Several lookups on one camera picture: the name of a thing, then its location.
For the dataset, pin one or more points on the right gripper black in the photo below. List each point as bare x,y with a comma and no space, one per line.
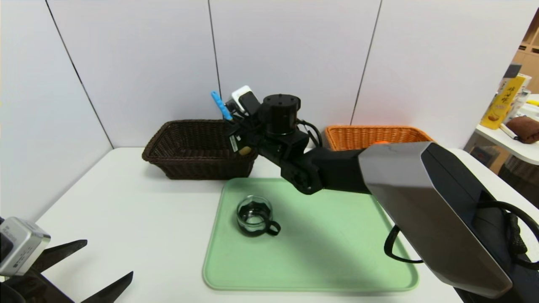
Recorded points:
235,142

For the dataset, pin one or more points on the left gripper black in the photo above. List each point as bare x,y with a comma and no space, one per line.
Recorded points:
26,281

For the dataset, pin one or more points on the orange fruit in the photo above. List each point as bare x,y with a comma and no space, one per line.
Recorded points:
381,142

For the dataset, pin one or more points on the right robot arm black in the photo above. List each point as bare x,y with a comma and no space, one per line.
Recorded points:
421,189

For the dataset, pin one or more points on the dark brown wicker basket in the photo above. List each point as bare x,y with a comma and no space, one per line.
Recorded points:
189,164

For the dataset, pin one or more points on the orange wicker basket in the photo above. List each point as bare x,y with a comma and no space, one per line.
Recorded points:
358,136

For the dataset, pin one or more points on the glass cup black holder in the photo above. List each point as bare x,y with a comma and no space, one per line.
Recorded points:
252,219

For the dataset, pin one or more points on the light green plastic tray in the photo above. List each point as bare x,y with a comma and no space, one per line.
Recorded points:
294,252

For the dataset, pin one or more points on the yellow printed carton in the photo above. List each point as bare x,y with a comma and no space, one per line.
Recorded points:
501,105

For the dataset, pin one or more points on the white marker pen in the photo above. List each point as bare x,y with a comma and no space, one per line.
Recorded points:
508,131

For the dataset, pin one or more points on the dark grey carton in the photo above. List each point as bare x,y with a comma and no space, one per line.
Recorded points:
511,70

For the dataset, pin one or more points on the dark furniture piece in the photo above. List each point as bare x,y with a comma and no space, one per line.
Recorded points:
522,176

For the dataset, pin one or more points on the white side table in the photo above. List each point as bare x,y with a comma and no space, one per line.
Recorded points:
524,152

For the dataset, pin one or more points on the brown folded towel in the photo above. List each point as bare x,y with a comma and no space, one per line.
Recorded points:
524,128

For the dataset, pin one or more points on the small yellow item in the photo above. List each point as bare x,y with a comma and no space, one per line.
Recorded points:
534,102

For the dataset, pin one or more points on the wooden shelf unit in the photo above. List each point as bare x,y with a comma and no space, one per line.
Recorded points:
531,59

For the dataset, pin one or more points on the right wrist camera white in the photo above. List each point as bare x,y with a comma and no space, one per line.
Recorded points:
241,94

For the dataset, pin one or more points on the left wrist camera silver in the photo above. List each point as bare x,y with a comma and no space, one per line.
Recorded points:
21,248

